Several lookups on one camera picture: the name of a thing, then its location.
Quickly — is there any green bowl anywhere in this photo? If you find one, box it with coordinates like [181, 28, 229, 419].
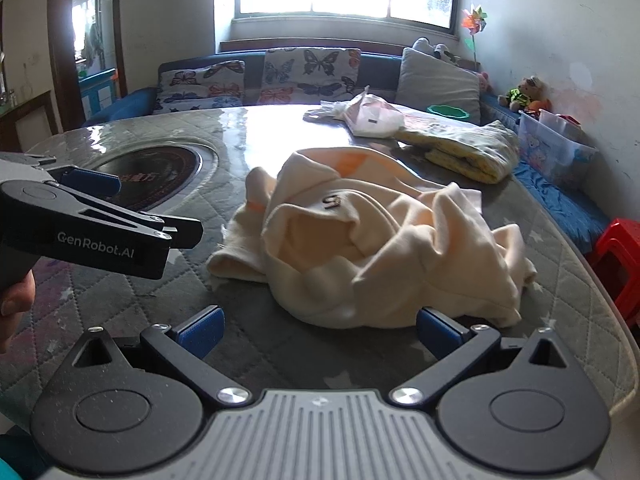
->
[427, 104, 472, 120]

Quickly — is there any brown teddy bear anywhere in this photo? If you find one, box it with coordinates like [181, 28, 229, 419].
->
[504, 76, 551, 113]

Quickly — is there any clear plastic storage box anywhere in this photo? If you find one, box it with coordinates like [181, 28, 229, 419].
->
[517, 110, 598, 188]

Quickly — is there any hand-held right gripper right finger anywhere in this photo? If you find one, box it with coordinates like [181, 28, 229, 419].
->
[389, 306, 591, 407]

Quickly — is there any small butterfly print cushion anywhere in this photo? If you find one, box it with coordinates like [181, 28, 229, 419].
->
[155, 60, 247, 111]

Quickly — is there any wooden cabinet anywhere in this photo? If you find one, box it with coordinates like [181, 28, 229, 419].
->
[0, 91, 53, 153]

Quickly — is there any colourful pinwheel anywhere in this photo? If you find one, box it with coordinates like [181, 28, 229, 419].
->
[461, 6, 488, 63]

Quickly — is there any blue sofa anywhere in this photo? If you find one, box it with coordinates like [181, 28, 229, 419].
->
[82, 50, 613, 256]

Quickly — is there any person's left hand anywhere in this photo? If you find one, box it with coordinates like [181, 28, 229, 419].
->
[0, 269, 37, 353]

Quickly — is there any grey quilted star table cover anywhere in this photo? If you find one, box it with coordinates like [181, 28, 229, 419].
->
[0, 105, 640, 411]

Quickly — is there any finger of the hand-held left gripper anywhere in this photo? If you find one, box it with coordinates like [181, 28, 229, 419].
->
[75, 199, 203, 251]
[47, 166, 122, 201]

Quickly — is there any blue cabinet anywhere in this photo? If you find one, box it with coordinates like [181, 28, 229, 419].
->
[77, 67, 118, 121]

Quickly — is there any grey cushion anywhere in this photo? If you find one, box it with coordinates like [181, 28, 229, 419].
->
[397, 47, 482, 125]

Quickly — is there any brown door frame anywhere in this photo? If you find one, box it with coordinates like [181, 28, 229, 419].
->
[47, 0, 123, 131]

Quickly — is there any white black plush toy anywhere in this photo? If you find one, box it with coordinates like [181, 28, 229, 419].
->
[412, 37, 458, 63]

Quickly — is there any yellow floral folded blanket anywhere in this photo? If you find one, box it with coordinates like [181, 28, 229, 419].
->
[397, 121, 521, 185]

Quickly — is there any pink white plastic bag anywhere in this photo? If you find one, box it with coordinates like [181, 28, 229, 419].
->
[345, 87, 406, 138]

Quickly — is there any white plastic container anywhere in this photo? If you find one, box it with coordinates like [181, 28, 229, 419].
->
[537, 109, 581, 136]

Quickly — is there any large butterfly print cushion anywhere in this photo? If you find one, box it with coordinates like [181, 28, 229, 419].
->
[260, 47, 362, 107]

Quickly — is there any black round induction cooktop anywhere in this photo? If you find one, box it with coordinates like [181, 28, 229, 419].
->
[90, 144, 218, 211]

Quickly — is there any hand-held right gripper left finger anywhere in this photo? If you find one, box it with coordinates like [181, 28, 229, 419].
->
[50, 304, 253, 407]

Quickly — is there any red plastic stool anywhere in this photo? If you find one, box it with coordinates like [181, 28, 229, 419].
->
[585, 217, 640, 331]

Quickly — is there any cream sweatshirt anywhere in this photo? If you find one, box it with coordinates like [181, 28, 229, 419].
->
[206, 147, 538, 328]

